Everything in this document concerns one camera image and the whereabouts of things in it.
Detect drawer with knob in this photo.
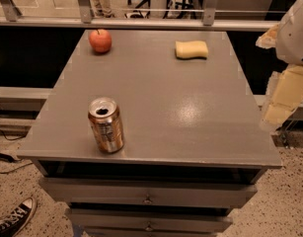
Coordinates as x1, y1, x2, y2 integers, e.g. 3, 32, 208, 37
39, 178, 257, 208
66, 209, 232, 233

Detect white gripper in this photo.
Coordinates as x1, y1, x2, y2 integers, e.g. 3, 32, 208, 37
256, 0, 303, 128

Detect metal railing frame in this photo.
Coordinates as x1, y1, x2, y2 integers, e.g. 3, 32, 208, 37
0, 0, 275, 32

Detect upper drawer with knob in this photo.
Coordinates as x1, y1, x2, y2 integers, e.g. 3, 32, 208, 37
39, 178, 257, 208

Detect orange soda can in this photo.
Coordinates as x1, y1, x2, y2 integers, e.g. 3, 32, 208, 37
88, 97, 124, 153

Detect person legs in background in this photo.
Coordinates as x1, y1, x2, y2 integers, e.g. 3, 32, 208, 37
88, 0, 115, 19

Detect lower drawer with knob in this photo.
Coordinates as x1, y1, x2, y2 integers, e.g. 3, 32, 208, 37
66, 209, 232, 233

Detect yellow sponge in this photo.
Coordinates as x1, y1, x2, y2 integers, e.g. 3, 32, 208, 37
176, 40, 208, 59

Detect black power adapter cable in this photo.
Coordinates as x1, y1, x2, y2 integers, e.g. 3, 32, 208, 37
0, 116, 35, 175

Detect red apple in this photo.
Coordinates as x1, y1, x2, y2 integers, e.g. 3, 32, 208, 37
89, 29, 112, 53

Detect black white sneaker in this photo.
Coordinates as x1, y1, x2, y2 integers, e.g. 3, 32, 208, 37
0, 197, 37, 237

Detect grey drawer cabinet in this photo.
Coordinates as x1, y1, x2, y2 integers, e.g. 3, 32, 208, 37
19, 31, 281, 237

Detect black office chair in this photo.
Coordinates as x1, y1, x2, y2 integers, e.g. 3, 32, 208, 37
124, 0, 197, 19

